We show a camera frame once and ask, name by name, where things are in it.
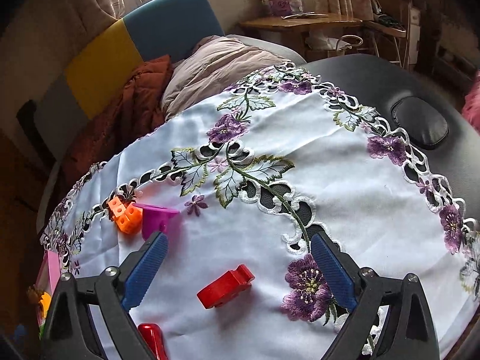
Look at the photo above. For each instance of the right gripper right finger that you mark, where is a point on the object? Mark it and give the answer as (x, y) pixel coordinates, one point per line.
(338, 269)

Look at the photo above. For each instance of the white embroidered floral tablecloth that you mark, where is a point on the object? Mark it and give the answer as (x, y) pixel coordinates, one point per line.
(256, 171)

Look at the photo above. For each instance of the red metallic capsule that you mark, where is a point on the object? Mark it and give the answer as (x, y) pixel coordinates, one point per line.
(152, 335)

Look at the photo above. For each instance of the orange translucent toy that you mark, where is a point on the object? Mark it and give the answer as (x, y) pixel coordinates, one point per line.
(44, 304)

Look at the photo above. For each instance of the black headrest cushion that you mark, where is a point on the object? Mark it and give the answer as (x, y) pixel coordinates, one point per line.
(425, 126)

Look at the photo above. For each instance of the brown comb massager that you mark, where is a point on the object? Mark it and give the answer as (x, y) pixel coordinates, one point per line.
(34, 295)

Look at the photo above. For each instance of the multicolour sofa backrest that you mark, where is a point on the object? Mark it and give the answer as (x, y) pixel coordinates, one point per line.
(98, 73)

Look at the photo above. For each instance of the orange cube blocks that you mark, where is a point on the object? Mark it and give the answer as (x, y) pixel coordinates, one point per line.
(127, 218)

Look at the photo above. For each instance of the pink beige duvet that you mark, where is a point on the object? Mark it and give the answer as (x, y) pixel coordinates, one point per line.
(216, 63)

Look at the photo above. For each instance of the pink shallow cardboard box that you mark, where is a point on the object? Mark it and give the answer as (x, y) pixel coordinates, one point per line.
(48, 277)

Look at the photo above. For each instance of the magenta funnel toy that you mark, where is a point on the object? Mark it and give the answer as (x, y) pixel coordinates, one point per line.
(155, 218)

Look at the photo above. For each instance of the purple gift box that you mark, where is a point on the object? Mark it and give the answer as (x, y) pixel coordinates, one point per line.
(283, 7)

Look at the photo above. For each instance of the wooden side table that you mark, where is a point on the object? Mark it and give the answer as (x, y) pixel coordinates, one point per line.
(298, 30)

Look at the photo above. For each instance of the red block toy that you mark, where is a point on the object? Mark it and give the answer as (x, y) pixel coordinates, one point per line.
(226, 287)

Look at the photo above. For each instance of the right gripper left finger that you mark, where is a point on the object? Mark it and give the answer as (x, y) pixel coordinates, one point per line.
(138, 270)

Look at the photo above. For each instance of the rust brown quilted jacket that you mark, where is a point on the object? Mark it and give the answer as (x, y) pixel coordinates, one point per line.
(133, 113)

